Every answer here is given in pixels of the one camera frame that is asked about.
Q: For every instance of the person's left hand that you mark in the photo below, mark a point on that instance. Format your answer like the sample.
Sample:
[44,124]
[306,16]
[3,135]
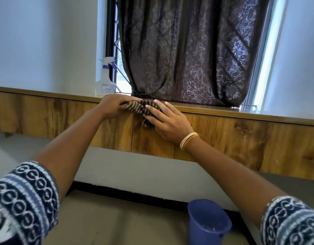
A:
[113,105]

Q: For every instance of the person's right hand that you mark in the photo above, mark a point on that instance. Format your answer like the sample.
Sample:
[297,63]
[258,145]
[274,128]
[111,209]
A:
[169,123]

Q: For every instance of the striped brown cloth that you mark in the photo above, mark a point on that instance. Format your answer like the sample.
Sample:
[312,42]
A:
[136,107]

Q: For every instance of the white spray bottle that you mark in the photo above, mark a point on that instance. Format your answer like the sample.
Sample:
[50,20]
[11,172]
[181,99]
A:
[104,84]

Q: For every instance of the wooden wall shelf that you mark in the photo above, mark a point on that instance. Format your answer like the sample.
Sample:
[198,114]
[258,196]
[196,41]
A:
[249,142]

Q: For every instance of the person's right forearm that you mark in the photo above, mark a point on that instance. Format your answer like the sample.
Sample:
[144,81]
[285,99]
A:
[236,178]

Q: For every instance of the person's left forearm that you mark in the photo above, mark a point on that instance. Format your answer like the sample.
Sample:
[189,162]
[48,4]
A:
[67,155]

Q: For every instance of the gold bangles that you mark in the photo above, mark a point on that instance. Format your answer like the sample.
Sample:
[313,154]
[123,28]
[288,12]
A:
[189,140]

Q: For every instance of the brown leaf-patterned curtain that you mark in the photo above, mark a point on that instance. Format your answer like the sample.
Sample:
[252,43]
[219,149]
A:
[192,48]

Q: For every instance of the blue plastic bucket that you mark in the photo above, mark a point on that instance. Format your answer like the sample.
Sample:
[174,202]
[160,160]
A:
[208,221]

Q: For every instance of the navy patterned left sleeve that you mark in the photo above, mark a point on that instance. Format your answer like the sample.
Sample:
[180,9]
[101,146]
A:
[21,204]

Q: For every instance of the navy patterned sleeve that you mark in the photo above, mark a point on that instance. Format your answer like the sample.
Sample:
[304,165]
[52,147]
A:
[289,224]
[21,204]

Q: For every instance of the navy patterned right sleeve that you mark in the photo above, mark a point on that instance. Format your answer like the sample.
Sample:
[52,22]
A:
[289,224]

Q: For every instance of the black window frame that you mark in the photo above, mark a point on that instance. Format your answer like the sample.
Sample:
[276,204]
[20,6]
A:
[111,35]

